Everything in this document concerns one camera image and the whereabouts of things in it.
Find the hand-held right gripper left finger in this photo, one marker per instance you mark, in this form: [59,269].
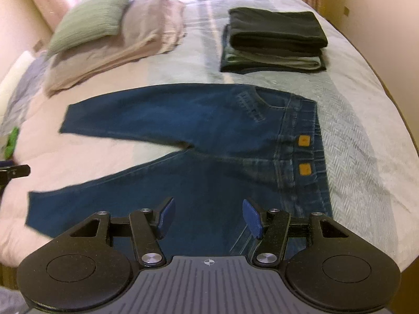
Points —
[167,217]

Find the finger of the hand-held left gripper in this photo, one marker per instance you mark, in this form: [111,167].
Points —
[16,171]

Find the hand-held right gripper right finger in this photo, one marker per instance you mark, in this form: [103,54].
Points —
[252,217]

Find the blue denim jeans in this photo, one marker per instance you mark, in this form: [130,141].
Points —
[196,130]

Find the green knitted garment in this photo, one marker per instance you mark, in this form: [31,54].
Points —
[11,140]

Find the white quilted headboard cushion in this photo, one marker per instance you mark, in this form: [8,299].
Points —
[13,75]

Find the folded grey garment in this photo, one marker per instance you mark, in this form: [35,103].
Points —
[271,61]

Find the green pillow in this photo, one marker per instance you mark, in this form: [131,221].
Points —
[91,16]

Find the folded dark jeans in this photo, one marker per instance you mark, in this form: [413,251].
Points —
[226,44]

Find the folded pink blanket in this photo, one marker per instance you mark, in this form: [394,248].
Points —
[131,36]

